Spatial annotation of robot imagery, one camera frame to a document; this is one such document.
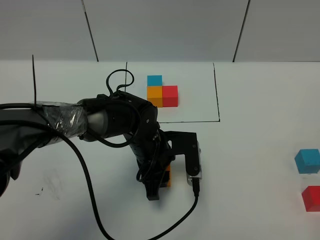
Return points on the orange template block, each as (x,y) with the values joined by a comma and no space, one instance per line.
(155,95)

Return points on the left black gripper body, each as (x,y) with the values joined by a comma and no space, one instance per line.
(148,153)

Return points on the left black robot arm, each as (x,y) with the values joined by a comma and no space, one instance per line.
(118,120)

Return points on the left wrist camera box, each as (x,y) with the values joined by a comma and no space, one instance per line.
(186,143)

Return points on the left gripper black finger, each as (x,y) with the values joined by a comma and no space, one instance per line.
(153,183)

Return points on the red template block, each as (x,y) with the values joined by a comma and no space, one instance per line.
(170,96)

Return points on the blue template block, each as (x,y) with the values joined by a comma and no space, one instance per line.
(154,80)

